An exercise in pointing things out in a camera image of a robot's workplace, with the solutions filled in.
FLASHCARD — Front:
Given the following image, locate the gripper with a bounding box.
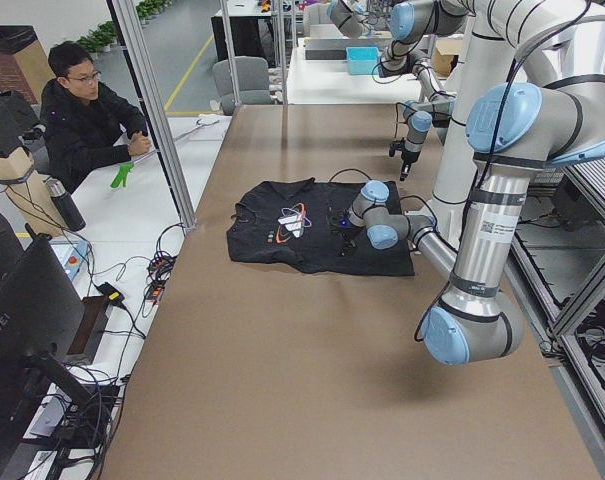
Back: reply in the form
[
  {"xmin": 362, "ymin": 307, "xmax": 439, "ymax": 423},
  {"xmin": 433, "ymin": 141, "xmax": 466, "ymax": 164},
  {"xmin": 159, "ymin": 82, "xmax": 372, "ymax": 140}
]
[
  {"xmin": 388, "ymin": 140, "xmax": 420, "ymax": 181},
  {"xmin": 329, "ymin": 210, "xmax": 364, "ymax": 258}
]

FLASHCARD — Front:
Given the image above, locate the black graphic t-shirt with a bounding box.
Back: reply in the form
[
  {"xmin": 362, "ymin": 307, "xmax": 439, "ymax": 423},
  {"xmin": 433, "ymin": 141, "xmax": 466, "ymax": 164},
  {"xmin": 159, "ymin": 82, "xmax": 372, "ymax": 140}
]
[{"xmin": 227, "ymin": 178, "xmax": 414, "ymax": 277}]

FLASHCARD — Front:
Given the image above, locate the metal reacher grabber tool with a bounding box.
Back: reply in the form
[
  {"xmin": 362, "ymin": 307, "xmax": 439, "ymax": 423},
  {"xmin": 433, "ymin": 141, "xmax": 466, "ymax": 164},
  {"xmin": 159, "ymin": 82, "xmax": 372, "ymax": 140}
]
[{"xmin": 110, "ymin": 114, "xmax": 221, "ymax": 189}]

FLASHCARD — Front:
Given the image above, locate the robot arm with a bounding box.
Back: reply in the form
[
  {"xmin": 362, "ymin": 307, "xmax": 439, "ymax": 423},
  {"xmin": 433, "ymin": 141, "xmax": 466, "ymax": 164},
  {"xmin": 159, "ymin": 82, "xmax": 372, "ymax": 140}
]
[
  {"xmin": 331, "ymin": 1, "xmax": 605, "ymax": 365},
  {"xmin": 379, "ymin": 1, "xmax": 467, "ymax": 181}
]

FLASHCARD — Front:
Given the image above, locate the blue plastic bin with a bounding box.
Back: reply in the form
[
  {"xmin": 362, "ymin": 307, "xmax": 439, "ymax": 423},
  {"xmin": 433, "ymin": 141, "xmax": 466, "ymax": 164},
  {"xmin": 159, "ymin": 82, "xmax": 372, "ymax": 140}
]
[{"xmin": 346, "ymin": 46, "xmax": 380, "ymax": 76}]

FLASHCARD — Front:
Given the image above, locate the cardboard box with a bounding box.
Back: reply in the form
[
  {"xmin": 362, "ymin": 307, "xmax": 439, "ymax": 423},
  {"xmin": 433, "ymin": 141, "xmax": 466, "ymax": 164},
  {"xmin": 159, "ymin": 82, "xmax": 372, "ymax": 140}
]
[{"xmin": 431, "ymin": 38, "xmax": 463, "ymax": 77}]

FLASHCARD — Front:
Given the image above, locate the grey orange usb hub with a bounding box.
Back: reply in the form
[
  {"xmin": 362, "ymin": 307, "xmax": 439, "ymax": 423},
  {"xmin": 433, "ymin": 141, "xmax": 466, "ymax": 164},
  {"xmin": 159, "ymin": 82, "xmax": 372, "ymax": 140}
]
[
  {"xmin": 144, "ymin": 279, "xmax": 166, "ymax": 304},
  {"xmin": 147, "ymin": 255, "xmax": 176, "ymax": 275}
]

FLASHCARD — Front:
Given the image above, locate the grey office chair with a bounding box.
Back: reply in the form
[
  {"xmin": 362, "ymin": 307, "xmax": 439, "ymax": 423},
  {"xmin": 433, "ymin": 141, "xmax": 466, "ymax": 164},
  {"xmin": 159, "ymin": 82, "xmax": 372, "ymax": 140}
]
[{"xmin": 212, "ymin": 56, "xmax": 272, "ymax": 115}]

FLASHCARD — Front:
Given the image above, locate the black power adapter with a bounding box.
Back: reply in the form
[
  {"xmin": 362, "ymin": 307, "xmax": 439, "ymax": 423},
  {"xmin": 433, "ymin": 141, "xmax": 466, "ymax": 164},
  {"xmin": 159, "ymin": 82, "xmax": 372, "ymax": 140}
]
[{"xmin": 96, "ymin": 282, "xmax": 125, "ymax": 309}]

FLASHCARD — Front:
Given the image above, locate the robot teach pendant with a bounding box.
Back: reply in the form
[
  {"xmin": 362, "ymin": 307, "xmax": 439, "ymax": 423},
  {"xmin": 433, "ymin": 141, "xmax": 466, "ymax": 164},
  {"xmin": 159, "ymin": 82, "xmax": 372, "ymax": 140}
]
[{"xmin": 50, "ymin": 239, "xmax": 88, "ymax": 282}]

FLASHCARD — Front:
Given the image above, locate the seated man in black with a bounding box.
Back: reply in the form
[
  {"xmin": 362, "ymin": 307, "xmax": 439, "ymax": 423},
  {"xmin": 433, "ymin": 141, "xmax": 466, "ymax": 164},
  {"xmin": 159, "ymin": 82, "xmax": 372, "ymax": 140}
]
[{"xmin": 40, "ymin": 41, "xmax": 152, "ymax": 193}]

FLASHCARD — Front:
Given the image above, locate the dark metal water bottle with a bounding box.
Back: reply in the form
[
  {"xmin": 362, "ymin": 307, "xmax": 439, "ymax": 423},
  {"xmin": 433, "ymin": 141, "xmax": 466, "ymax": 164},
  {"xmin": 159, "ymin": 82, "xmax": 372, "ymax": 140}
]
[{"xmin": 45, "ymin": 177, "xmax": 86, "ymax": 232}]

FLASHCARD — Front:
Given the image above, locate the black computer monitor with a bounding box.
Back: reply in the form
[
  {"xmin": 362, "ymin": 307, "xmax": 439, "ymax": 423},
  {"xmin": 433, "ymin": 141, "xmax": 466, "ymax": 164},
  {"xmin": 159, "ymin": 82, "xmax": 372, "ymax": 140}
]
[{"xmin": 0, "ymin": 235, "xmax": 110, "ymax": 477}]

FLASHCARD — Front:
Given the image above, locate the aluminium cage frame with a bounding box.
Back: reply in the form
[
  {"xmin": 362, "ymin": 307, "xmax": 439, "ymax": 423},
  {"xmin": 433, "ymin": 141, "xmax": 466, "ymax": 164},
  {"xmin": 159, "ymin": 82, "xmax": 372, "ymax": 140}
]
[{"xmin": 106, "ymin": 0, "xmax": 196, "ymax": 233}]

